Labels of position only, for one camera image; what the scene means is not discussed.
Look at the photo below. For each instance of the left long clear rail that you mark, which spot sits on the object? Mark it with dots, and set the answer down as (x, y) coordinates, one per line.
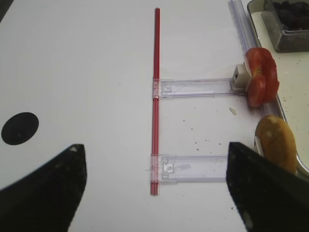
(248, 40)

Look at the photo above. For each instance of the standing bun bottom slice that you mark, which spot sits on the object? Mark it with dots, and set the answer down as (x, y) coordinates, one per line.
(278, 142)

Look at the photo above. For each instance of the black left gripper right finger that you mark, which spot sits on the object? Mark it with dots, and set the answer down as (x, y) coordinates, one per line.
(267, 198)

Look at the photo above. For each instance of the black round table hole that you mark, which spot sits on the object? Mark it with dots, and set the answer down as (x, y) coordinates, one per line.
(19, 128)

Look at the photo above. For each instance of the clear rail near tomato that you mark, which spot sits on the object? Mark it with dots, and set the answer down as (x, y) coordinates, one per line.
(169, 89)

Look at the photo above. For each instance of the white block behind tomato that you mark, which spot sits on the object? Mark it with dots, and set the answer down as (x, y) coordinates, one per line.
(241, 78)

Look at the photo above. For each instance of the silver metal tray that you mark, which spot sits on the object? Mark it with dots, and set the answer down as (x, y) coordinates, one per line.
(293, 75)

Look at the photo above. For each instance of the left red plastic strip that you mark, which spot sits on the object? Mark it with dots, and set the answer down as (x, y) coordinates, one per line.
(156, 96)

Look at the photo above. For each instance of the white block behind bun slice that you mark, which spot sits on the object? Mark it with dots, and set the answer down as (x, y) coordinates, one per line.
(258, 147)

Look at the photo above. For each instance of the clear rail near bun slice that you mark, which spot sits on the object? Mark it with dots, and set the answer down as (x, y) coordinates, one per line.
(172, 169)

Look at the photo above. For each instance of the purple cabbage shreds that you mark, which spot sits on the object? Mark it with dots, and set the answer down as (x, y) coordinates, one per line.
(293, 15)

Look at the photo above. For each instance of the clear plastic vegetable box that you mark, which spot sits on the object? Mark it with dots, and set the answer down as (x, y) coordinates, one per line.
(283, 41)

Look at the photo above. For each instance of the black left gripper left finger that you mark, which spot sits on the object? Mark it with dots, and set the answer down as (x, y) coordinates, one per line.
(46, 200)

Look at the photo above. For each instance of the red tomato slices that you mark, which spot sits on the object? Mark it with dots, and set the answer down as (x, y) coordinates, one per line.
(264, 84)

